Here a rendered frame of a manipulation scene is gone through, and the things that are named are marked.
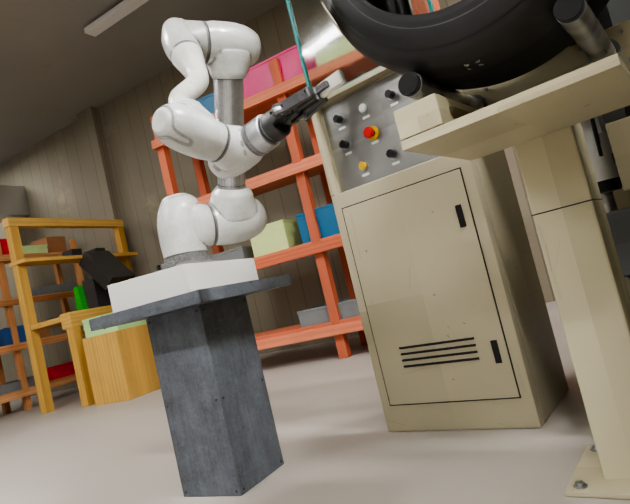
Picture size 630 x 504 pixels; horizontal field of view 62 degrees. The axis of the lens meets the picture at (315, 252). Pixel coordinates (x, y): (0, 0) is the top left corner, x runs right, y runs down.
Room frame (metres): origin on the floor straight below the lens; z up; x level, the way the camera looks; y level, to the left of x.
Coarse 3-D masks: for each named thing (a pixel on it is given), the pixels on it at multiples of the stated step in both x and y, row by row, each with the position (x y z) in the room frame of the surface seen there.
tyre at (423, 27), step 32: (352, 0) 0.96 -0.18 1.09; (384, 0) 1.21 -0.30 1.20; (480, 0) 0.83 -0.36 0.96; (512, 0) 0.81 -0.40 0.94; (544, 0) 0.80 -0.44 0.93; (608, 0) 0.92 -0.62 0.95; (352, 32) 0.99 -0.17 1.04; (384, 32) 0.94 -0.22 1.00; (416, 32) 0.90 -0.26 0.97; (448, 32) 0.87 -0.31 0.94; (480, 32) 0.85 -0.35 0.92; (512, 32) 0.84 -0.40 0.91; (544, 32) 0.87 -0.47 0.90; (384, 64) 1.00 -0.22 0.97; (416, 64) 0.94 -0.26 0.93; (448, 64) 0.92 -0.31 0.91; (512, 64) 0.95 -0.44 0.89
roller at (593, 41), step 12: (564, 0) 0.78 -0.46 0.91; (576, 0) 0.77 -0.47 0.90; (564, 12) 0.78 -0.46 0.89; (576, 12) 0.77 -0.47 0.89; (588, 12) 0.80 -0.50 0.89; (564, 24) 0.80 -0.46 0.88; (576, 24) 0.80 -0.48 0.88; (588, 24) 0.82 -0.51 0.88; (600, 24) 0.89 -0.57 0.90; (576, 36) 0.86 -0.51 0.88; (588, 36) 0.87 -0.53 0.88; (600, 36) 0.90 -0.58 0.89; (588, 48) 0.93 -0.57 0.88; (600, 48) 0.95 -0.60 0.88; (612, 48) 1.00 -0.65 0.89
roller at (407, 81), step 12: (408, 72) 0.95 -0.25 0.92; (408, 84) 0.95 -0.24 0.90; (420, 84) 0.94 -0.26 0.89; (432, 84) 0.98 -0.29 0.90; (408, 96) 0.96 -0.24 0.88; (420, 96) 0.97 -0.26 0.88; (444, 96) 1.03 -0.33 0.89; (456, 96) 1.08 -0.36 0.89; (468, 96) 1.14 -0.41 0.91; (480, 108) 1.20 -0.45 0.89
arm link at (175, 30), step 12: (168, 24) 1.58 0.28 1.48; (180, 24) 1.58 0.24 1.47; (192, 24) 1.59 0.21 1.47; (204, 24) 1.60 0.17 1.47; (168, 36) 1.56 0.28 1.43; (180, 36) 1.54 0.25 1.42; (192, 36) 1.56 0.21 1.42; (204, 36) 1.59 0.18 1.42; (168, 48) 1.56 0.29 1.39; (204, 48) 1.60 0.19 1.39; (204, 60) 1.64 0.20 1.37
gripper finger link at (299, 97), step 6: (300, 90) 1.16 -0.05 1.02; (294, 96) 1.17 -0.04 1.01; (300, 96) 1.16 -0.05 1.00; (306, 96) 1.16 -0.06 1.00; (312, 96) 1.16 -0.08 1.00; (282, 102) 1.18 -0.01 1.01; (288, 102) 1.17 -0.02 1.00; (294, 102) 1.17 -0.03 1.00; (300, 102) 1.17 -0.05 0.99; (282, 108) 1.18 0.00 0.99; (288, 108) 1.18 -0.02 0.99; (276, 114) 1.18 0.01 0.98
